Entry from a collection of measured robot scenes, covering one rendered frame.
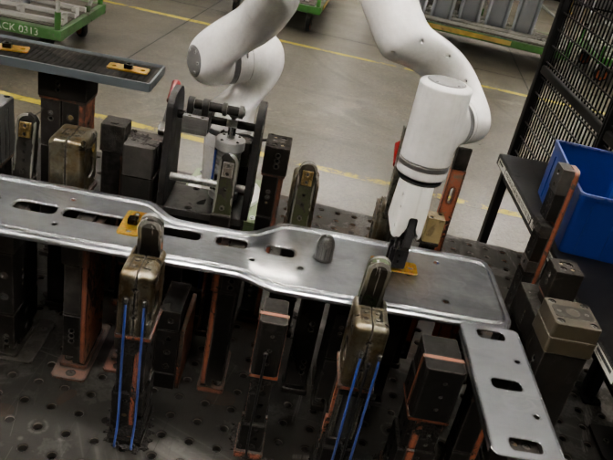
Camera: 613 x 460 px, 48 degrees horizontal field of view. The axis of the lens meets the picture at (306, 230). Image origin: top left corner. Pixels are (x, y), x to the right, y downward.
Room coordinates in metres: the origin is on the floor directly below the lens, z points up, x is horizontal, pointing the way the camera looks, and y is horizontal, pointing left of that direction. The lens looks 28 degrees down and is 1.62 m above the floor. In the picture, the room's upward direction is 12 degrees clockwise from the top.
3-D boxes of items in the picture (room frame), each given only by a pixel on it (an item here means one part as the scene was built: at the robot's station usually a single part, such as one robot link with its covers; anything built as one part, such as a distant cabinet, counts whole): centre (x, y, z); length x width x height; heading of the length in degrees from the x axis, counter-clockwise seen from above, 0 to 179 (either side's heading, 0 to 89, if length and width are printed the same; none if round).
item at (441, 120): (1.08, -0.17, 1.29); 0.09 x 0.08 x 0.13; 133
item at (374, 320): (0.87, -0.12, 0.87); 0.12 x 0.09 x 0.35; 3
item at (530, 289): (1.08, -0.43, 0.85); 0.12 x 0.03 x 0.30; 3
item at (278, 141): (1.28, 0.09, 0.91); 0.07 x 0.05 x 0.42; 3
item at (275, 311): (0.90, 0.02, 0.84); 0.11 x 0.08 x 0.29; 3
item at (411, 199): (1.08, -0.17, 1.14); 0.10 x 0.07 x 0.11; 3
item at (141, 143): (1.25, 0.34, 0.89); 0.13 x 0.11 x 0.38; 3
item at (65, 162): (1.20, 0.47, 0.89); 0.13 x 0.11 x 0.38; 3
